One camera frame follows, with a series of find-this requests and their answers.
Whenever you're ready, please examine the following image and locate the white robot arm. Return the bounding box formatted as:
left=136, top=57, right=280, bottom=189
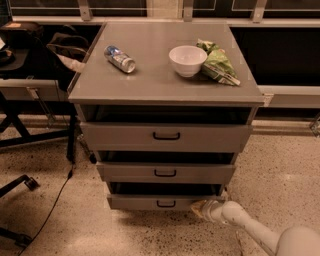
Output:
left=191, top=200, right=320, bottom=256

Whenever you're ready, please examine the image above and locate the silver blue soda can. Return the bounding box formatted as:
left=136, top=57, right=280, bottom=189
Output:
left=104, top=45, right=136, bottom=74

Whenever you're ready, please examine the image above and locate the dark bag on desk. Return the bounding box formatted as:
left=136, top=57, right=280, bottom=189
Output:
left=46, top=32, right=89, bottom=73

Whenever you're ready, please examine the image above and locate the green chip bag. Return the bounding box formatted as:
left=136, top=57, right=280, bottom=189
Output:
left=196, top=39, right=240, bottom=86

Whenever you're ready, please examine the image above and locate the grey drawer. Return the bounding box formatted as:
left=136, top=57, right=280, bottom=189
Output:
left=107, top=182, right=224, bottom=211
left=80, top=122, right=252, bottom=153
left=97, top=162, right=235, bottom=184

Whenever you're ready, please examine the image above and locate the grey drawer cabinet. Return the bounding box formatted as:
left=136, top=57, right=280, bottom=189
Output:
left=67, top=21, right=265, bottom=201

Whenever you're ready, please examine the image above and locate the white bowl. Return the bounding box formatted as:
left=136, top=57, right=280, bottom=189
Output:
left=169, top=45, right=207, bottom=77

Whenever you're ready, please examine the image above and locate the black office chair base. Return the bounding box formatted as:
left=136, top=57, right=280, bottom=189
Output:
left=0, top=174, right=40, bottom=248

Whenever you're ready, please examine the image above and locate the side desk with black legs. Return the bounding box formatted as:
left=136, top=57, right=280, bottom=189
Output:
left=0, top=21, right=78, bottom=163

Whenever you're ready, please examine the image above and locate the grey top drawer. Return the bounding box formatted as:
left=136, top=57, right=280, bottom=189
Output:
left=80, top=122, right=252, bottom=153

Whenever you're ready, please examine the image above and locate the black cable on floor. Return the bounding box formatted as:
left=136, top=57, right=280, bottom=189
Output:
left=17, top=163, right=76, bottom=256

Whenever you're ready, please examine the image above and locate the grey middle drawer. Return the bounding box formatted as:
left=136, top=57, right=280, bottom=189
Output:
left=97, top=162, right=235, bottom=184

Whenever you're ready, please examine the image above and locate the grey bottom drawer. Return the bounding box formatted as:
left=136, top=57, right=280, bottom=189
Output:
left=107, top=182, right=224, bottom=211

